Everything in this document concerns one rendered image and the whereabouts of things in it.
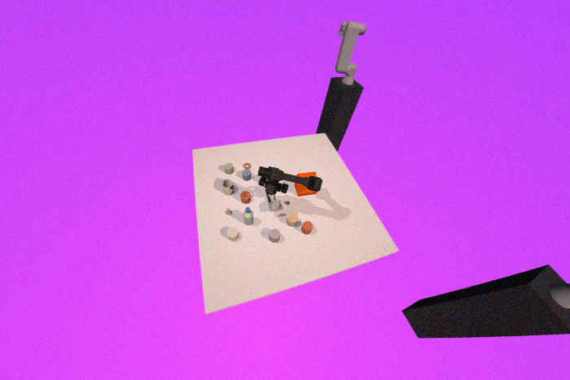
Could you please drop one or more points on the orange cup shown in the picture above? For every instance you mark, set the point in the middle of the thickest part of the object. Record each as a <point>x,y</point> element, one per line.
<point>307,227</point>
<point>245,197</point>

